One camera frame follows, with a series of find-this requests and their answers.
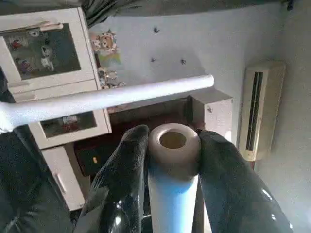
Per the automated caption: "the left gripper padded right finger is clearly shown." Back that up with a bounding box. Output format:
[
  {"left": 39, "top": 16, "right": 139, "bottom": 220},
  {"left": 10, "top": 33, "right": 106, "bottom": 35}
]
[{"left": 196, "top": 130, "right": 293, "bottom": 233}]

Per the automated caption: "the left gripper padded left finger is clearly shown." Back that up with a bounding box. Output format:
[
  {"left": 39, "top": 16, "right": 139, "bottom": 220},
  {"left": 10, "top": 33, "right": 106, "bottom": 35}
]
[{"left": 73, "top": 124, "right": 150, "bottom": 233}]

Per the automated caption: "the white plastic table leg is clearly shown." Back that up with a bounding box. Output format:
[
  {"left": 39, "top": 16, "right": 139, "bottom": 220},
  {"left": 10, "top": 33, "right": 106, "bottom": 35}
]
[
  {"left": 0, "top": 74, "right": 215, "bottom": 133},
  {"left": 147, "top": 123, "right": 201, "bottom": 233}
]

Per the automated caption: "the black box yellow label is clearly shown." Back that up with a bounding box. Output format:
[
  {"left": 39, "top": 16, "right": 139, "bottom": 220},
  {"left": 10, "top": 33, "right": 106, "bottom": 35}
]
[{"left": 73, "top": 127, "right": 149, "bottom": 176}]

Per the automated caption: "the white standing air conditioner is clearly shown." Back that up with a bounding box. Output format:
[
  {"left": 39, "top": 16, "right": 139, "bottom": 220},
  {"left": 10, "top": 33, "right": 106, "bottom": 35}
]
[{"left": 237, "top": 60, "right": 287, "bottom": 162}]

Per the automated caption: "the black work mat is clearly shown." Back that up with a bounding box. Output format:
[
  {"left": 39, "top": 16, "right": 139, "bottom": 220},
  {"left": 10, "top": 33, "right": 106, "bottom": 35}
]
[{"left": 0, "top": 127, "right": 78, "bottom": 233}]

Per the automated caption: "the small colourful figurine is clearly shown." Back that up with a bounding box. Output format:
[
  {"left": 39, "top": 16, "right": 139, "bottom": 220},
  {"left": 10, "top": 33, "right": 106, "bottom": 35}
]
[{"left": 97, "top": 67, "right": 123, "bottom": 90}]

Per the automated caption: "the white glass-door cabinet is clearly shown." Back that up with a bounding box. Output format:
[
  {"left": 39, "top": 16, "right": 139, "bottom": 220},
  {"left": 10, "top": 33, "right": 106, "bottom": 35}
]
[{"left": 0, "top": 7, "right": 113, "bottom": 150}]

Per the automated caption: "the white wall box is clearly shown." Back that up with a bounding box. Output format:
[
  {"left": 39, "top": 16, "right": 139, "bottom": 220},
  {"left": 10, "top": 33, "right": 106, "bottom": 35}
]
[{"left": 187, "top": 89, "right": 234, "bottom": 146}]

